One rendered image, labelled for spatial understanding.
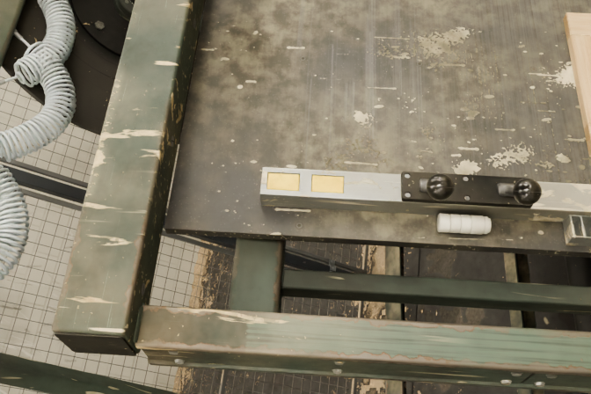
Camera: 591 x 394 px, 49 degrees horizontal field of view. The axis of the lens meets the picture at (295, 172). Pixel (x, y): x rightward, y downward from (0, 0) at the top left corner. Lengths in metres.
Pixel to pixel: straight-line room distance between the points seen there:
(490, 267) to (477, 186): 1.99
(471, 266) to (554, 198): 2.04
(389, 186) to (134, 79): 0.44
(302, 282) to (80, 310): 0.35
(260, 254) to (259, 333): 0.18
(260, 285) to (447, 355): 0.30
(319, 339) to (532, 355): 0.29
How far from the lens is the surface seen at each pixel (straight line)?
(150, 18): 1.18
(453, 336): 0.95
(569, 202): 1.10
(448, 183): 0.92
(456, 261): 3.19
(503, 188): 1.05
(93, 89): 1.67
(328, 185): 1.03
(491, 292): 1.10
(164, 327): 0.95
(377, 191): 1.03
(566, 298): 1.13
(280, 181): 1.03
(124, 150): 1.02
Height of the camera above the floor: 2.11
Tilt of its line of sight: 26 degrees down
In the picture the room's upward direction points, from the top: 69 degrees counter-clockwise
